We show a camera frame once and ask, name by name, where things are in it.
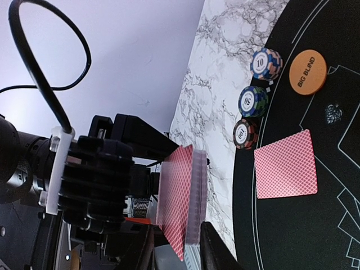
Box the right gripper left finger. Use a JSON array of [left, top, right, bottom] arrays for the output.
[[114, 229, 155, 269]]

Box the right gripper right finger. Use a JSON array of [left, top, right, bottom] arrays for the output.
[[200, 222, 243, 270]]

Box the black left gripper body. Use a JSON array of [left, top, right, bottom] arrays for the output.
[[1, 114, 178, 259]]

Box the red playing card deck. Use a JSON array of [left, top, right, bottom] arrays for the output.
[[156, 145, 208, 261]]

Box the red card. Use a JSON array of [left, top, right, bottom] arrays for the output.
[[254, 129, 318, 199]]

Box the red chip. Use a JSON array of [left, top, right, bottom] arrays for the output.
[[233, 118, 259, 150]]

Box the green chip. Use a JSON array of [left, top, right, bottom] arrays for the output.
[[238, 86, 269, 118]]

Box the grey chip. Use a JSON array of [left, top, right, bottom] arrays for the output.
[[250, 47, 284, 81]]

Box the orange big blind button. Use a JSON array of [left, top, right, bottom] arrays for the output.
[[289, 49, 327, 96]]

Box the round black poker mat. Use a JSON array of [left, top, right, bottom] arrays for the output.
[[233, 1, 359, 269]]

